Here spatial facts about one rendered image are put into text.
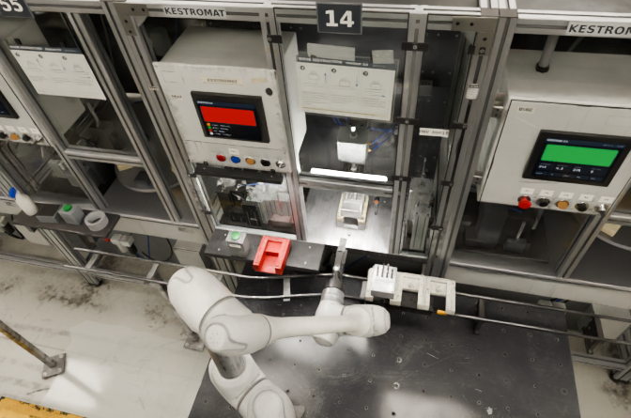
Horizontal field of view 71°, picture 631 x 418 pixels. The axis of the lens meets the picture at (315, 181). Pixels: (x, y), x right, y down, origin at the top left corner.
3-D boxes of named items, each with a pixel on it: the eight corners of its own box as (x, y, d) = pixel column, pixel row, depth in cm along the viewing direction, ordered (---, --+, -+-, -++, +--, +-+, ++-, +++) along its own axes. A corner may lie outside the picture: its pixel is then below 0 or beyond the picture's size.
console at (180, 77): (188, 166, 177) (147, 67, 143) (213, 120, 196) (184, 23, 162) (289, 178, 169) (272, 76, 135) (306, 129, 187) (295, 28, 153)
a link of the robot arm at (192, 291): (241, 420, 170) (206, 379, 181) (272, 387, 178) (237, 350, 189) (192, 328, 115) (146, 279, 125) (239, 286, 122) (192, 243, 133)
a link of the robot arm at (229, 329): (280, 324, 124) (248, 295, 131) (240, 330, 109) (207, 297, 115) (256, 363, 125) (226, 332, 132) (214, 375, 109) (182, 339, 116)
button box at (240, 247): (230, 255, 202) (224, 240, 193) (236, 241, 207) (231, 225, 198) (247, 257, 200) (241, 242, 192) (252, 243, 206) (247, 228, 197)
